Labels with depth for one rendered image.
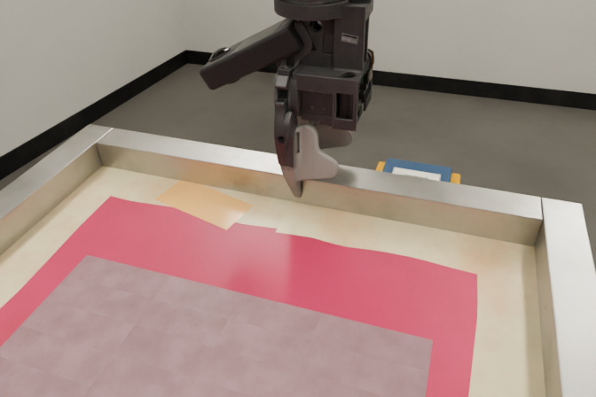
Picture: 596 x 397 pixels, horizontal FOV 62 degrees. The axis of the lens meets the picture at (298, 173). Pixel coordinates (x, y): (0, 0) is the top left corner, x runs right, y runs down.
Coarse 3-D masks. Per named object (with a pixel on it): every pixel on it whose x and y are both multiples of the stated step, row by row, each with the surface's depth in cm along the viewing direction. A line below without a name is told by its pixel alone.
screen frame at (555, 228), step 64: (0, 192) 53; (64, 192) 58; (256, 192) 57; (320, 192) 54; (384, 192) 52; (448, 192) 51; (512, 192) 51; (576, 256) 43; (576, 320) 38; (576, 384) 34
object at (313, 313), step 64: (320, 256) 49; (384, 256) 49; (256, 320) 43; (320, 320) 43; (384, 320) 43; (448, 320) 43; (256, 384) 38; (320, 384) 38; (384, 384) 38; (448, 384) 38
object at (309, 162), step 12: (300, 132) 49; (312, 132) 49; (300, 144) 50; (312, 144) 50; (300, 156) 51; (312, 156) 50; (324, 156) 50; (288, 168) 51; (300, 168) 51; (312, 168) 51; (324, 168) 50; (336, 168) 50; (288, 180) 52; (300, 180) 52; (300, 192) 55
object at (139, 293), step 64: (64, 256) 50; (128, 256) 50; (192, 256) 50; (256, 256) 49; (0, 320) 44; (64, 320) 44; (128, 320) 43; (192, 320) 43; (0, 384) 39; (64, 384) 39; (128, 384) 38; (192, 384) 38
